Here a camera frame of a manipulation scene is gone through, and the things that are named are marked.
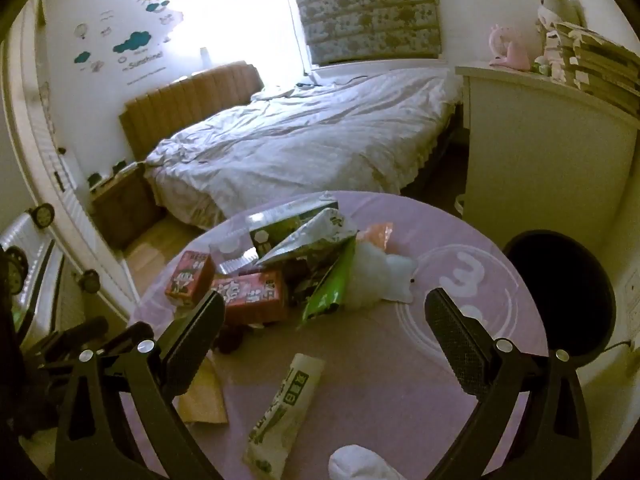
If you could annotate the white cloth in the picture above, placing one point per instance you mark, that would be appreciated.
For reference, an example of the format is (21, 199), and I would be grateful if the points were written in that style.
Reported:
(360, 465)

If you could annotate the pink toy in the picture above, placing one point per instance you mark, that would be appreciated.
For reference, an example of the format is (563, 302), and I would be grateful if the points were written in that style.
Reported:
(515, 52)

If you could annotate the white cabinet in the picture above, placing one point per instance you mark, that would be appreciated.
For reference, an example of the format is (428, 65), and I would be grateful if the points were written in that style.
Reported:
(540, 160)

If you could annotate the brown padded headboard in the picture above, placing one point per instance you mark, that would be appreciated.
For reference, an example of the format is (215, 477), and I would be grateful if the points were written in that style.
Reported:
(190, 95)

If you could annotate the orange wrapper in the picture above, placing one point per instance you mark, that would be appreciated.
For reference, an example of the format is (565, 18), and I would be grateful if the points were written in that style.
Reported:
(375, 235)

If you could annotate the white tissue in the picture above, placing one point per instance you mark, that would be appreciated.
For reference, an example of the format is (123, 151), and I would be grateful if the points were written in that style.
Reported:
(370, 270)

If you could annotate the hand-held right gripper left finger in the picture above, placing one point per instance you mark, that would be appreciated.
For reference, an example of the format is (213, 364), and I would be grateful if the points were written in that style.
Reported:
(195, 340)

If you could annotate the floral window blind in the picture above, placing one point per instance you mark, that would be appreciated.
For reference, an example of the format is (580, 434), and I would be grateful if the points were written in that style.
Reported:
(370, 10)

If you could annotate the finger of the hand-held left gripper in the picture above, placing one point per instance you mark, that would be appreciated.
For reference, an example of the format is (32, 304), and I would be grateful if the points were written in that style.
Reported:
(127, 337)
(80, 335)

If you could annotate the white bottle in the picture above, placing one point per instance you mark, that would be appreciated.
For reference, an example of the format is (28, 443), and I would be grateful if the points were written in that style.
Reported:
(204, 57)

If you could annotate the black round bin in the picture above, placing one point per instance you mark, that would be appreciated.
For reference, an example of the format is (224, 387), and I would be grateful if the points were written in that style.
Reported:
(555, 290)

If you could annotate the black round knob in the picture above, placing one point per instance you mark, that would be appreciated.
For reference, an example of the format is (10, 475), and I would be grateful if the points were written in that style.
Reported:
(42, 216)
(15, 267)
(90, 280)

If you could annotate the purple round tablecloth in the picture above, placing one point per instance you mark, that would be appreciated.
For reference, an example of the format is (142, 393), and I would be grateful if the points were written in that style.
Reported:
(390, 360)

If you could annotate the brown paper piece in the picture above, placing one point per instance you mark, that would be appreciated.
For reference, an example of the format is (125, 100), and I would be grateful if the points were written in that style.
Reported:
(205, 395)

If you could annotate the cloud wall stickers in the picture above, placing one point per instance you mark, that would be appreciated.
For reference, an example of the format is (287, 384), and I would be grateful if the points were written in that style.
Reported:
(132, 42)

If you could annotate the silver snack wrapper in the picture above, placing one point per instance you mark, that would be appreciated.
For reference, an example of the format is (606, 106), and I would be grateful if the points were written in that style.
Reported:
(310, 237)

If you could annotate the green snack wrapper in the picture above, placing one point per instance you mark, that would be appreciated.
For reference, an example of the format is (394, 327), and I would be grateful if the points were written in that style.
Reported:
(327, 290)

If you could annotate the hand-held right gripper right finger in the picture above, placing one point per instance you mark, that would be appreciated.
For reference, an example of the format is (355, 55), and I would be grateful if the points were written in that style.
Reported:
(457, 340)

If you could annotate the white wrapper with green label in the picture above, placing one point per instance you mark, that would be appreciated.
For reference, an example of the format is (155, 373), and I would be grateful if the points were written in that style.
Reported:
(285, 410)

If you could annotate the bed with white duvet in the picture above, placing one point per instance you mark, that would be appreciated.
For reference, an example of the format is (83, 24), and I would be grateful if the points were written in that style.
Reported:
(300, 135)

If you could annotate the small black object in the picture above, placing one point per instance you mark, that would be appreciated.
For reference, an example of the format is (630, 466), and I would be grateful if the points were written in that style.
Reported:
(120, 167)
(95, 180)

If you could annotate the clear plastic container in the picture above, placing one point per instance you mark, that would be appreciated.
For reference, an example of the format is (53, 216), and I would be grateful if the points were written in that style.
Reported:
(230, 256)

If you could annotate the small red drink carton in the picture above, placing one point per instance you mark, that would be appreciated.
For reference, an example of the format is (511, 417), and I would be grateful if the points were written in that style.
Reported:
(187, 277)

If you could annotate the green and white box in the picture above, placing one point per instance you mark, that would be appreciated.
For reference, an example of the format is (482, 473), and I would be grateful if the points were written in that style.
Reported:
(272, 232)

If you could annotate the stack of books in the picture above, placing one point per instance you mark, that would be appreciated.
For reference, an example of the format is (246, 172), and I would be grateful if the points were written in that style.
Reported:
(600, 65)

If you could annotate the large red drink carton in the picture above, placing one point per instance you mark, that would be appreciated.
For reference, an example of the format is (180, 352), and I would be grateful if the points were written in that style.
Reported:
(250, 295)

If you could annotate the wooden nightstand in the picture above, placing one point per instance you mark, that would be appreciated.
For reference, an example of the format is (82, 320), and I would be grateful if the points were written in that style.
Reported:
(125, 205)

